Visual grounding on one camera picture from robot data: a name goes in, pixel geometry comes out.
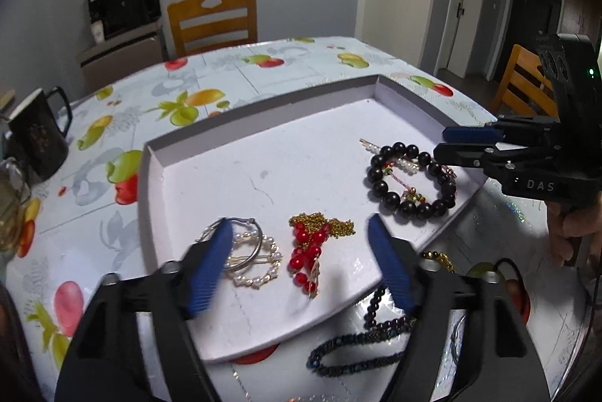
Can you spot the brown wooden wardrobe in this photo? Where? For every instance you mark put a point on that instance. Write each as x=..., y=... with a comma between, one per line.
x=583, y=7

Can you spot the grey cabinet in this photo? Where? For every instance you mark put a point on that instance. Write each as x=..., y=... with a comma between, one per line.
x=122, y=61

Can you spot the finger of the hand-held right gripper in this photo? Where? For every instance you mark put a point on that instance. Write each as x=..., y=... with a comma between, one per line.
x=465, y=134
x=458, y=156

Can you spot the black water dispenser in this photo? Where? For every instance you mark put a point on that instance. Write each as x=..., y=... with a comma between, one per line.
x=127, y=4

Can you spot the black mug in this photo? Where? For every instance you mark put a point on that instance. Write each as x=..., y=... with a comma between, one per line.
x=40, y=138

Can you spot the white paper cup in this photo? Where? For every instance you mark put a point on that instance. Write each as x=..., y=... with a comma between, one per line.
x=97, y=32

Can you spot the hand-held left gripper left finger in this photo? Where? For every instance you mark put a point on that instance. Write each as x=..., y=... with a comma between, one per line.
x=211, y=270

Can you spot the pearl hair pin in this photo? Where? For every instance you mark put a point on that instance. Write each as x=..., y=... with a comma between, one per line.
x=374, y=145

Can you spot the person's right hand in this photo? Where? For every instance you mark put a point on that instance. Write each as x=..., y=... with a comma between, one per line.
x=576, y=223

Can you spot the grey cardboard box tray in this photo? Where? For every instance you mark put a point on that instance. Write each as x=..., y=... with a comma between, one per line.
x=282, y=176

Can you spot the dark door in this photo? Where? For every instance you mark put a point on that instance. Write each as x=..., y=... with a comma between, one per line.
x=531, y=25

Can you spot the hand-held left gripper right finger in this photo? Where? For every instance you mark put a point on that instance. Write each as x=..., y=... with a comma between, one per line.
x=390, y=265

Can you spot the white door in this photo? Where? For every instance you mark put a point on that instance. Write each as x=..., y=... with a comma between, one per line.
x=465, y=7

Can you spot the fruit print tablecloth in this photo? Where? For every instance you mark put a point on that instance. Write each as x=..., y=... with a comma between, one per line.
x=282, y=68

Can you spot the wooden chair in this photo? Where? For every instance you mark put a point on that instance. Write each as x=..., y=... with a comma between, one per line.
x=214, y=21
x=522, y=86

